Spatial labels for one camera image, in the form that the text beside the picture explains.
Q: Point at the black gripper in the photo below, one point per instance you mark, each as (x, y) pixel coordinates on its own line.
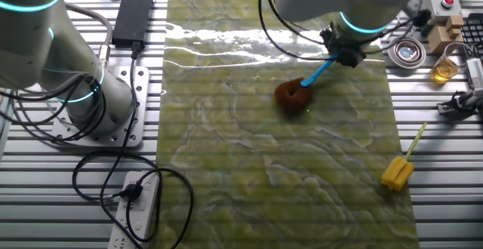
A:
(339, 45)

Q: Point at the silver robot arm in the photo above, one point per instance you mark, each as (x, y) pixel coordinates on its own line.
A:
(30, 41)

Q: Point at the silver tape roll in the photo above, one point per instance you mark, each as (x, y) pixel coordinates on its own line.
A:
(407, 51)

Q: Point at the large wooden block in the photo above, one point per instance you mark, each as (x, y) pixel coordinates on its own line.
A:
(439, 39)

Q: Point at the glass beaker yellow liquid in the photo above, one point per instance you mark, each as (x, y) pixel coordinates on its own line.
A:
(443, 71)

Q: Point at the small wooden block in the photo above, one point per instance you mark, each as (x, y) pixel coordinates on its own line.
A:
(454, 22)

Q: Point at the grey box red stop button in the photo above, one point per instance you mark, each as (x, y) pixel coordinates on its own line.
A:
(447, 5)

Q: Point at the black keyboard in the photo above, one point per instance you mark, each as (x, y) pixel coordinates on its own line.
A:
(473, 34)

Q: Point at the green marble pattern mat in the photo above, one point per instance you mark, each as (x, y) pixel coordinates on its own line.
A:
(283, 166)

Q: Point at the black power adapter brick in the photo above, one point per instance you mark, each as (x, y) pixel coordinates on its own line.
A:
(132, 20)

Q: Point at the white power strip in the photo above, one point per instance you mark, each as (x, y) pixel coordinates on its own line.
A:
(147, 192)

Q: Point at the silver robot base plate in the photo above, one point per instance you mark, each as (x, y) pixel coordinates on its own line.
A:
(139, 90)

